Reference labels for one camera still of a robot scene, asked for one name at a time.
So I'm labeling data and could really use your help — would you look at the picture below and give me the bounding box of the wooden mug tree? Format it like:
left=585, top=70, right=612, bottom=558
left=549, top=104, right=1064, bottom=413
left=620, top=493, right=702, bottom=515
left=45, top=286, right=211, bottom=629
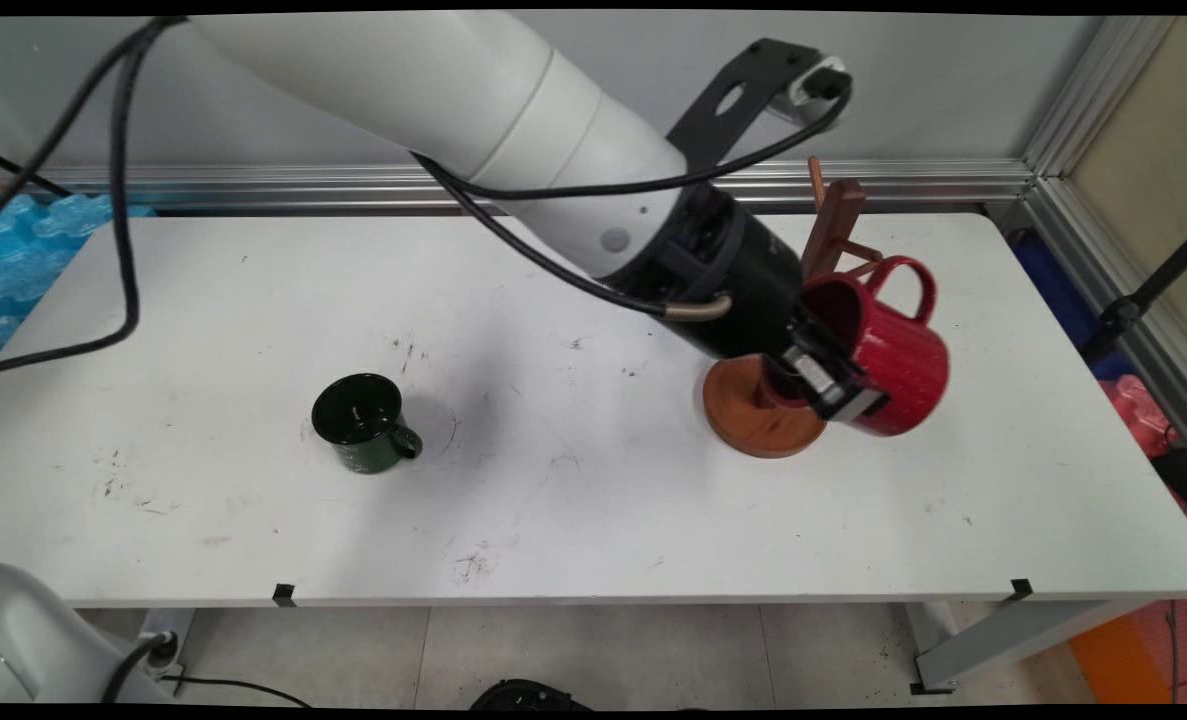
left=703, top=155, right=886, bottom=461

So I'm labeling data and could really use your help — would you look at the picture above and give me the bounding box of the grey table leg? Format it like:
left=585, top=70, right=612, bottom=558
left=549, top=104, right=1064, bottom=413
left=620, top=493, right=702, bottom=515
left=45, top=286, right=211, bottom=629
left=905, top=600, right=1154, bottom=695

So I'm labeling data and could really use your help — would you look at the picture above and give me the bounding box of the blue plastic bin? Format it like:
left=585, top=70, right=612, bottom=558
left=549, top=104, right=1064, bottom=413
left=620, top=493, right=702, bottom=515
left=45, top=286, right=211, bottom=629
left=1008, top=230, right=1136, bottom=383

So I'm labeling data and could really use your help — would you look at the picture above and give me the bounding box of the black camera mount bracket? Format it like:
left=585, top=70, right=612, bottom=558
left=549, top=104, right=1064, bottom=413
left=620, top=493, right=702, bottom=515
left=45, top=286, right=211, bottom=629
left=664, top=38, right=826, bottom=173

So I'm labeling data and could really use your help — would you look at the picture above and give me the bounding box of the black cable with metal connector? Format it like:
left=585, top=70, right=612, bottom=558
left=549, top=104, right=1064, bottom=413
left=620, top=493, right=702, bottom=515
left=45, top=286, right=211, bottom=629
left=415, top=155, right=734, bottom=323

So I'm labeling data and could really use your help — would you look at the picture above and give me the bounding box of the red plastic bag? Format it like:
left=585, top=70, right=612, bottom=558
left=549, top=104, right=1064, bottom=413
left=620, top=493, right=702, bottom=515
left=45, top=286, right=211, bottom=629
left=1100, top=375, right=1181, bottom=459

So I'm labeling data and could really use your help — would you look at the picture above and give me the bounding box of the dark green mug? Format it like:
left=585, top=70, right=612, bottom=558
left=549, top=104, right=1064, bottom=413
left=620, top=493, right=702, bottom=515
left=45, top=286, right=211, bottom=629
left=311, top=373, right=425, bottom=475

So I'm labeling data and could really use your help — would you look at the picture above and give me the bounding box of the black base cable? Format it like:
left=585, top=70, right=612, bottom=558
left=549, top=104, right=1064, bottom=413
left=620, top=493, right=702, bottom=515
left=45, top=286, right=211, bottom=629
left=101, top=630, right=314, bottom=709

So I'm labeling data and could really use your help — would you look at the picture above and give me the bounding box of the red ribbed mug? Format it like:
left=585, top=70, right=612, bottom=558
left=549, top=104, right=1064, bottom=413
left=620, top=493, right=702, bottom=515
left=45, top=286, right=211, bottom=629
left=759, top=255, right=952, bottom=439

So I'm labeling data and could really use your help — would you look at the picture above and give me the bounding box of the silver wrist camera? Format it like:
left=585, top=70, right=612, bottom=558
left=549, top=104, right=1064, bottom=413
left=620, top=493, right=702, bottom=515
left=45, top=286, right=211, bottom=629
left=771, top=55, right=854, bottom=128

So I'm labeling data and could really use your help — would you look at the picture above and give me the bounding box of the horizontal aluminium frame rail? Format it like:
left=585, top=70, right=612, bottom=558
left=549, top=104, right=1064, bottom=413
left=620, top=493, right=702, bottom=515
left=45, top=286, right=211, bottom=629
left=0, top=160, right=1039, bottom=213

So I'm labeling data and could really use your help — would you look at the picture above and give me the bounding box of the aluminium corner frame post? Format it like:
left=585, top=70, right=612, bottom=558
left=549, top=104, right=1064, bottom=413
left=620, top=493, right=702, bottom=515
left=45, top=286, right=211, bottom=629
left=1021, top=15, right=1187, bottom=463

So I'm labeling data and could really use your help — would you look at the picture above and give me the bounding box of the blue bubble wrap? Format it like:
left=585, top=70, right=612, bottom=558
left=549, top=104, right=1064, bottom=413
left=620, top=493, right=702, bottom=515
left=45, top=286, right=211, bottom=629
left=0, top=192, right=159, bottom=366

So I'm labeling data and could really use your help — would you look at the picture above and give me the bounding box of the black object on floor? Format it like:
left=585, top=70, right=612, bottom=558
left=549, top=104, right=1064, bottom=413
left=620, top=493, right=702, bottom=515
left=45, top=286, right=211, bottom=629
left=467, top=678, right=594, bottom=712

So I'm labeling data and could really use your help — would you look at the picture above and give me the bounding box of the black tripod pole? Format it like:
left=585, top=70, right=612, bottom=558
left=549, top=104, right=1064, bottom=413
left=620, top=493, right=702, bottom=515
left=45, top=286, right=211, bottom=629
left=1081, top=225, right=1187, bottom=363

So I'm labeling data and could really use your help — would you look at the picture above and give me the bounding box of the orange box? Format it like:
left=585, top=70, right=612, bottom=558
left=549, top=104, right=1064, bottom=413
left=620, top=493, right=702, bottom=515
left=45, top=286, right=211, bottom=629
left=1066, top=598, right=1187, bottom=706

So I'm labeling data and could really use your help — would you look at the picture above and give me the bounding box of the thin black background cable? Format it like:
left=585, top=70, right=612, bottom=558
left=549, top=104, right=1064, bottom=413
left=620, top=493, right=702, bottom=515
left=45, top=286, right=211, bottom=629
left=0, top=148, right=74, bottom=199

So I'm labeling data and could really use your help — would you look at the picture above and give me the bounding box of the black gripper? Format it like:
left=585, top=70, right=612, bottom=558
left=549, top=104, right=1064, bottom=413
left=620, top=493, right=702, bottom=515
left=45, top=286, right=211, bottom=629
left=641, top=184, right=891, bottom=423

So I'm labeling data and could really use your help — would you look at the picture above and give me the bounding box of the beige wall panel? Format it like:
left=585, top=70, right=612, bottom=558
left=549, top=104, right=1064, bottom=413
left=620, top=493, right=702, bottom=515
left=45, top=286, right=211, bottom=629
left=1066, top=18, right=1187, bottom=353

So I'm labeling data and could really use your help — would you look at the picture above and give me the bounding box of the black camera cable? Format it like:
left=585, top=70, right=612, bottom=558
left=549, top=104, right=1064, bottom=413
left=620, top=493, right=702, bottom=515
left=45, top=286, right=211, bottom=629
left=411, top=75, right=854, bottom=201

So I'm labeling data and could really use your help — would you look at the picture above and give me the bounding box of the white robot base link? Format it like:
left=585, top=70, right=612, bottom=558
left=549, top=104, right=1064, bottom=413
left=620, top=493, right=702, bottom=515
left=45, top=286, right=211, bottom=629
left=0, top=562, right=179, bottom=706

